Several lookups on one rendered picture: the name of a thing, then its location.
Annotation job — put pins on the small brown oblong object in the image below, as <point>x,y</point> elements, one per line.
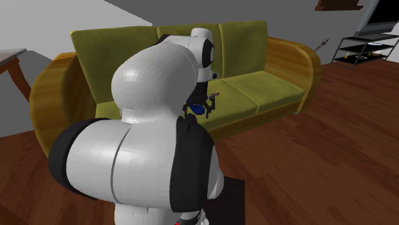
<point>215,94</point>

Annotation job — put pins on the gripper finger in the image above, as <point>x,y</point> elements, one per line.
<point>185,109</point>
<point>213,104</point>

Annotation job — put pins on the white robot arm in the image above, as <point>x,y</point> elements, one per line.
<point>146,155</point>

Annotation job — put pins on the brown wall shelf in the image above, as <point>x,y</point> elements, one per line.
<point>338,6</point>

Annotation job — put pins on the dark robot stand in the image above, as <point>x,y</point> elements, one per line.
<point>229,202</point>

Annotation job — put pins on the grey flat television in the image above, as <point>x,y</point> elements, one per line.
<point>383,12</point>

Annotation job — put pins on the black open shelf stand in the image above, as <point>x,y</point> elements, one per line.
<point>361,59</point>

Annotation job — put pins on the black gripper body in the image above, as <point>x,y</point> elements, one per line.
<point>200,93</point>

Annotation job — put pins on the blue round object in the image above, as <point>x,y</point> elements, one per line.
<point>197,109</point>

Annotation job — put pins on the green sofa with wooden arms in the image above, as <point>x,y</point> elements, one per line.
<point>249,84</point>

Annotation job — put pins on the wooden table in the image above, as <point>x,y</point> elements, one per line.
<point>12,57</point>

